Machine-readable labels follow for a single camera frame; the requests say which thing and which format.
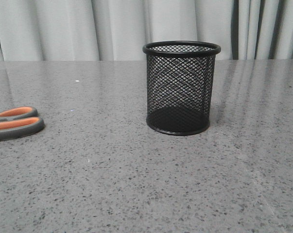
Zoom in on grey and orange scissors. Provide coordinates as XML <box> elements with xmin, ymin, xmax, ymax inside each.
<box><xmin>0</xmin><ymin>106</ymin><xmax>45</xmax><ymax>141</ymax></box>

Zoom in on black mesh pen bucket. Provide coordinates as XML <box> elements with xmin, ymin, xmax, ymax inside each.
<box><xmin>142</xmin><ymin>41</ymin><xmax>221</xmax><ymax>136</ymax></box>

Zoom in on grey pleated curtain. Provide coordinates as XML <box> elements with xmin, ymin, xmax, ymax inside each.
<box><xmin>0</xmin><ymin>0</ymin><xmax>293</xmax><ymax>61</ymax></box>

